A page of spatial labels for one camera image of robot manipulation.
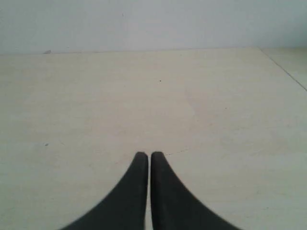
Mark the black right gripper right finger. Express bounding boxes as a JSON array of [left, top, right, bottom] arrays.
[[150, 151, 236, 230]]

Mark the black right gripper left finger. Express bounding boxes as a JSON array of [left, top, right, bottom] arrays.
[[64, 152, 148, 230]]

